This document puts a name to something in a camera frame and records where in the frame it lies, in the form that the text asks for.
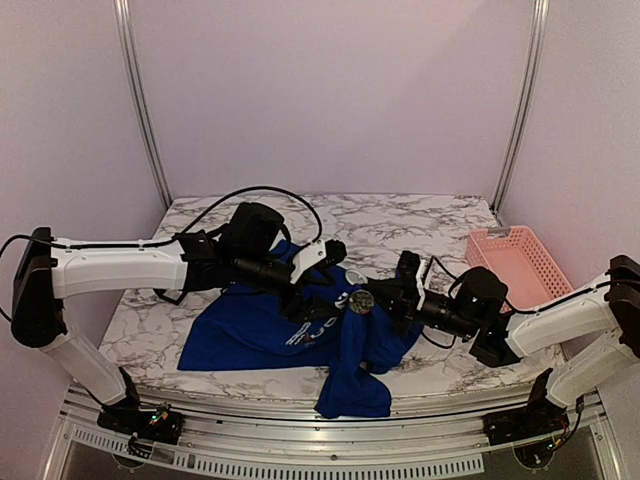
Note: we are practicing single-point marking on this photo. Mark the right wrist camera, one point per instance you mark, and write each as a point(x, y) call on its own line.
point(412, 270)

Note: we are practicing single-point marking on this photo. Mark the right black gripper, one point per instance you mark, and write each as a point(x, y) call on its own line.
point(389, 294)

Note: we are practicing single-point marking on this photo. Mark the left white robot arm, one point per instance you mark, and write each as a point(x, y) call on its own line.
point(239, 252)

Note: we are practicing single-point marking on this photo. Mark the right aluminium frame post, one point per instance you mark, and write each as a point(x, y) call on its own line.
point(516, 136)

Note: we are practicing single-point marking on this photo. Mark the pink perforated plastic basket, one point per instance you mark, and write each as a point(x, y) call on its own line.
point(518, 258)

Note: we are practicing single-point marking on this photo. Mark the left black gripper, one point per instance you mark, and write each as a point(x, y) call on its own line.
point(301, 311)

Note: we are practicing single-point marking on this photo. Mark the blue panda t-shirt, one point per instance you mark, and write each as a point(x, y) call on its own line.
point(242, 330)

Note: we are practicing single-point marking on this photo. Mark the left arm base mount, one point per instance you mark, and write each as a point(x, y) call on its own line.
point(158, 423)

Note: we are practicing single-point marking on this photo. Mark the aluminium frame post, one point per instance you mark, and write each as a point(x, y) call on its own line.
point(516, 136)
point(124, 24)

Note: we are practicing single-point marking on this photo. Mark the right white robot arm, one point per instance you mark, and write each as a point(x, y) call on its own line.
point(473, 311)

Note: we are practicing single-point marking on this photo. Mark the left aluminium frame post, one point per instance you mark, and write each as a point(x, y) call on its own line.
point(124, 24)

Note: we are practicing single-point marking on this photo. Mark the front aluminium rail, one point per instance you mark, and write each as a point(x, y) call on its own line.
point(425, 437)

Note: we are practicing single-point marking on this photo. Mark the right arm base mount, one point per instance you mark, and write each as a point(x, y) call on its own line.
point(536, 418)

